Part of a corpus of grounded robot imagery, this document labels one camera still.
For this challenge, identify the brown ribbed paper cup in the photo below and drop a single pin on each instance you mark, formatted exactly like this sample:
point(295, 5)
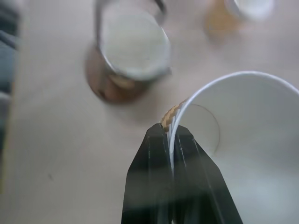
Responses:
point(236, 14)
point(135, 46)

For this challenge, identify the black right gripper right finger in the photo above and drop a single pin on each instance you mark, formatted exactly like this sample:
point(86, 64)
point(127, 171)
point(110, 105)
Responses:
point(201, 182)

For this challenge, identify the white paper cup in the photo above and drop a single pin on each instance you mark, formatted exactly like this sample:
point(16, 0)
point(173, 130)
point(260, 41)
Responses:
point(252, 140)

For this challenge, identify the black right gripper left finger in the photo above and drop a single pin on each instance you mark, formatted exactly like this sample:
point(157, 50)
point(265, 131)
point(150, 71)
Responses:
point(147, 177)

